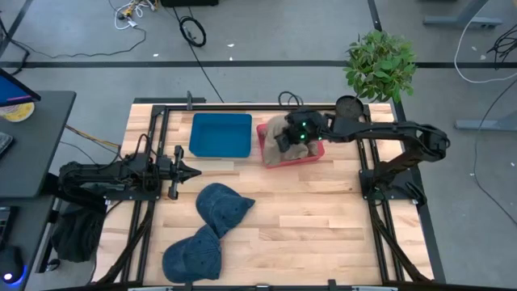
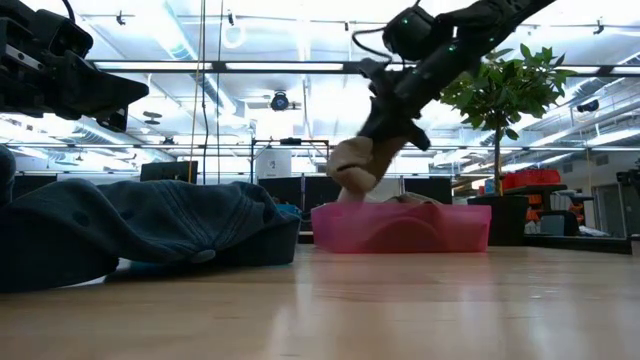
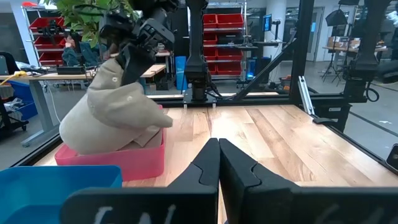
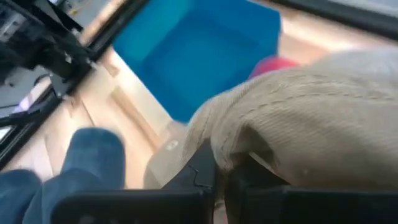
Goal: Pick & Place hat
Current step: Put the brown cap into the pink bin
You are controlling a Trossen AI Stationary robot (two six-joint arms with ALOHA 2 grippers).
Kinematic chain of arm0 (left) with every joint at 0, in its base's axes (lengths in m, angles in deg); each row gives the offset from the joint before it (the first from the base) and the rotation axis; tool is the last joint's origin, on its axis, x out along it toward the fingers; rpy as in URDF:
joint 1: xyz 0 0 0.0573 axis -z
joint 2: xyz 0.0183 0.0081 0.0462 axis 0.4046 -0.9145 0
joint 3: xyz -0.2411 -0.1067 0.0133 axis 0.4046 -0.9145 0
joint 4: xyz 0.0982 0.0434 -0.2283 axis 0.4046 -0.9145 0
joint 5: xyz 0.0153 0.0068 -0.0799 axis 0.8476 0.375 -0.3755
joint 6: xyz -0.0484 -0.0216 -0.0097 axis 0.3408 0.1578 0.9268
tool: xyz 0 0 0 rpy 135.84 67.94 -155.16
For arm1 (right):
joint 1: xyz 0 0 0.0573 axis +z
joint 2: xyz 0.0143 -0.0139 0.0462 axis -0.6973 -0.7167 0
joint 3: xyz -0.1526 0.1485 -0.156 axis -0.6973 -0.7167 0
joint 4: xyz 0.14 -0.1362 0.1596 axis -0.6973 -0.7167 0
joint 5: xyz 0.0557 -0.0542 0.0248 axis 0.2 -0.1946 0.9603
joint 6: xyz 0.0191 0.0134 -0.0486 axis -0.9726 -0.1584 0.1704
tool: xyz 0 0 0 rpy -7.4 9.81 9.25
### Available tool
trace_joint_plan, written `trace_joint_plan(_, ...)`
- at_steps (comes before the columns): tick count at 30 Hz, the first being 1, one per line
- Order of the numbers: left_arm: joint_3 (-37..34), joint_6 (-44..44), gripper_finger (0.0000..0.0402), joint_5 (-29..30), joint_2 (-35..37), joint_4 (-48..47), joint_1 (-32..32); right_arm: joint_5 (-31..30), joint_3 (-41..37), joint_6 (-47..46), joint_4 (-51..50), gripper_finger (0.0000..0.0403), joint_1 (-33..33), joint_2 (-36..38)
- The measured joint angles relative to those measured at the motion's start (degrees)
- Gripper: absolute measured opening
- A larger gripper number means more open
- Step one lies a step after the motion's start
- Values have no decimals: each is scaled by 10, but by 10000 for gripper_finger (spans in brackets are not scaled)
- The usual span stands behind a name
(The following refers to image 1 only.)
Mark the black bag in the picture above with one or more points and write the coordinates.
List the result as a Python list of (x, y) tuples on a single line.
[(76, 234)]

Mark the black aluminium table frame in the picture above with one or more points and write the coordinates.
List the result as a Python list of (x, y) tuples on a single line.
[(161, 121)]

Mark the black plant pot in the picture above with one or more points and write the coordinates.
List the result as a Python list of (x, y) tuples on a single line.
[(350, 107)]

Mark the black box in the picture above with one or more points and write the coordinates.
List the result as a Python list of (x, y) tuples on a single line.
[(190, 2)]

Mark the red plastic bin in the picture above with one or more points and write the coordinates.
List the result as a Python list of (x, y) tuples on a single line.
[(260, 131)]

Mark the dark blue denim cap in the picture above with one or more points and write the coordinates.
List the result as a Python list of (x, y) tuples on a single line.
[(222, 208), (194, 258)]

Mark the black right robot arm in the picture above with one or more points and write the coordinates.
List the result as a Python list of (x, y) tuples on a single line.
[(396, 131)]

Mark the black keyboard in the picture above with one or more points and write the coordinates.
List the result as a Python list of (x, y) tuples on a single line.
[(4, 143)]

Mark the grey desk leg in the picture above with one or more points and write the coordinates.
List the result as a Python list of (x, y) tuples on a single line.
[(484, 123), (460, 20)]

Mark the yellow round disc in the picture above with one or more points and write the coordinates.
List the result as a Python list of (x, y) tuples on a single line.
[(20, 113)]

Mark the green leafy plant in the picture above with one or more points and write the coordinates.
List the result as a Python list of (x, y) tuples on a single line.
[(381, 64)]

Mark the blue plastic bin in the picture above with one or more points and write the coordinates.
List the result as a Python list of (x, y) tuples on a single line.
[(220, 135)]

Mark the black computer mouse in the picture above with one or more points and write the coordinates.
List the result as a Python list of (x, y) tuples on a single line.
[(10, 264)]

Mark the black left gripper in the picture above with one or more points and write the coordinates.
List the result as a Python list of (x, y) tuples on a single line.
[(165, 169)]

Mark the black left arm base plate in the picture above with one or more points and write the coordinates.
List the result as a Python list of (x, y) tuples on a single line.
[(133, 196)]

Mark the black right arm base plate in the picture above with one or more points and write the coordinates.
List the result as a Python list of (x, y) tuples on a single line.
[(365, 182)]

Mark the black side desk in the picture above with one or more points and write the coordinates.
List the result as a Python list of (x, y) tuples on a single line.
[(36, 141)]

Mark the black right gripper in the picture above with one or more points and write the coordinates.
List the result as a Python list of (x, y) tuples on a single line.
[(305, 125)]

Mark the blue screen monitor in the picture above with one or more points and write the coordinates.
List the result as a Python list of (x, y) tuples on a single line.
[(12, 91)]

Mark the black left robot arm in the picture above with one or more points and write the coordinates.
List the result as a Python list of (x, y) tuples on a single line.
[(101, 178)]

